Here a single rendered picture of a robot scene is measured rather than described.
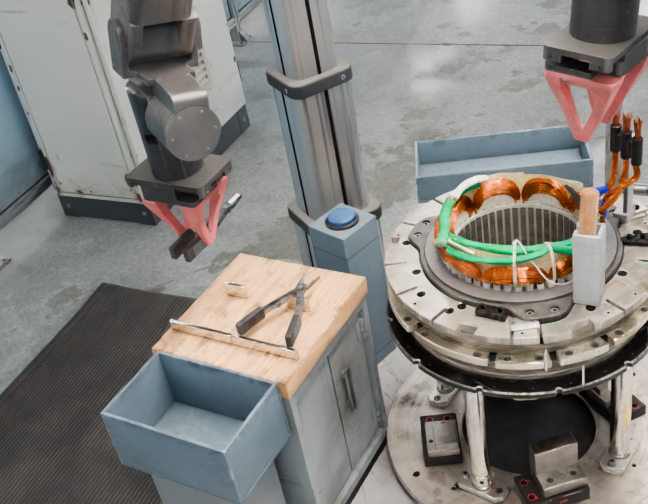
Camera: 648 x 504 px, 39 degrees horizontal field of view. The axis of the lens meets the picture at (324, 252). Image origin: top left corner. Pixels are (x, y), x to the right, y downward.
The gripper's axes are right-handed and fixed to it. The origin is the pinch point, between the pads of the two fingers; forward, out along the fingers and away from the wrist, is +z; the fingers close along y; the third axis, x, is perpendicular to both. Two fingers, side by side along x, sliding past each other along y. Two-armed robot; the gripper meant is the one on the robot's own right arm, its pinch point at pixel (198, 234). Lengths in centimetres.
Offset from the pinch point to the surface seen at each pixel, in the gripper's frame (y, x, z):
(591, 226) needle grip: 41.8, 10.8, -1.0
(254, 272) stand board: -0.5, 8.5, 12.1
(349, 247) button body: 5.5, 22.7, 17.3
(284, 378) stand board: 13.2, -7.6, 11.8
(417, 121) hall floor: -84, 233, 123
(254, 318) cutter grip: 6.5, -2.0, 9.5
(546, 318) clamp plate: 38.4, 6.3, 8.4
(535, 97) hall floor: -43, 261, 123
